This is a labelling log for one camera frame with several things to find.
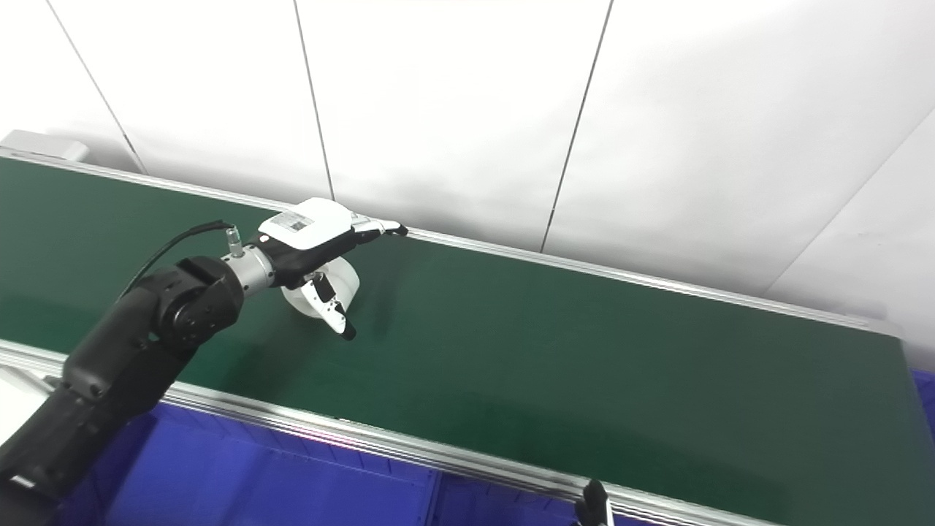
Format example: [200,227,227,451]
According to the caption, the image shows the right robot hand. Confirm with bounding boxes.
[576,479,613,526]

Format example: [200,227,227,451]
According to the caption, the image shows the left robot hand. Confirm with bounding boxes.
[251,197,409,342]

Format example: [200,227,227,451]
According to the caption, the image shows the white round plastic part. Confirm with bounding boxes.
[281,256,362,321]

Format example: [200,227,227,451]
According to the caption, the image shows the blue plastic bin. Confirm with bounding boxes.
[909,369,935,443]
[430,473,585,526]
[55,402,440,526]

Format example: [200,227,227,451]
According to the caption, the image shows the green conveyor belt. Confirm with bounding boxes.
[0,146,907,526]
[0,157,935,526]

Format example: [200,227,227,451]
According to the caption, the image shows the white conveyor end housing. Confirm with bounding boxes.
[0,130,90,164]

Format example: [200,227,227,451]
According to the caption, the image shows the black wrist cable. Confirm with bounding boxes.
[117,221,245,302]

